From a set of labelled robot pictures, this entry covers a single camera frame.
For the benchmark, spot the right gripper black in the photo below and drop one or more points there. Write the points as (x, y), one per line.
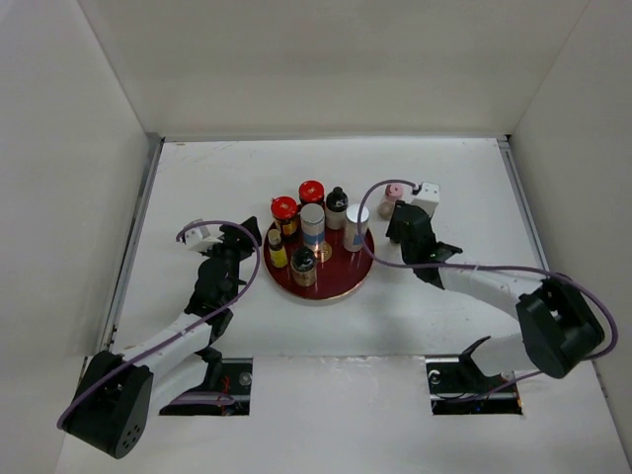
(392, 230)

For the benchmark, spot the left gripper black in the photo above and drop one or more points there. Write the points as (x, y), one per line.
(236, 239)

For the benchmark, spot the tall silver lid spice jar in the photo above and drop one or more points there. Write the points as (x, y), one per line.
(357, 217)

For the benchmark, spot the small yellow label oil bottle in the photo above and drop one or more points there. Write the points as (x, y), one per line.
(277, 251)

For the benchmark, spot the black cap white powder bottle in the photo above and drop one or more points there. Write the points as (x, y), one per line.
(336, 204)

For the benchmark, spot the black cap brown spice bottle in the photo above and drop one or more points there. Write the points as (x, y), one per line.
(303, 266)

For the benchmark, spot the red lid chili sauce jar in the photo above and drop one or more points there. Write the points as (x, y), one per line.
(285, 213)

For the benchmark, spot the silver lid jar blue label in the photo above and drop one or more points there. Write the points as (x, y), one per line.
(312, 222)

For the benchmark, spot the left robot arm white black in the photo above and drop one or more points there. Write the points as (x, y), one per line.
(118, 392)

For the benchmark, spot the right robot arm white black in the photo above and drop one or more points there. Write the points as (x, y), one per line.
(557, 328)

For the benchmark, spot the pink cap small bottle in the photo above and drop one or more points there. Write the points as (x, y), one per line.
(392, 193)

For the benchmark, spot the red round tray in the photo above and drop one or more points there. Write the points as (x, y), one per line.
(338, 273)

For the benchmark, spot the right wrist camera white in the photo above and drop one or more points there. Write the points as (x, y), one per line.
(426, 196)

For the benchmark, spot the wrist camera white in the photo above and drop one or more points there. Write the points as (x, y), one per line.
(426, 196)
(199, 238)

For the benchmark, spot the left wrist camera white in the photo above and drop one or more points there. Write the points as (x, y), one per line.
(199, 238)

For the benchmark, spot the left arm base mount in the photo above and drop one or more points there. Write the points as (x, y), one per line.
(225, 390)

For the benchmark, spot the aluminium table edge rail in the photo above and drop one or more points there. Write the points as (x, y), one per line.
(504, 144)

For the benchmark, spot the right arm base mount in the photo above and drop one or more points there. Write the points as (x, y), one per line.
(459, 388)

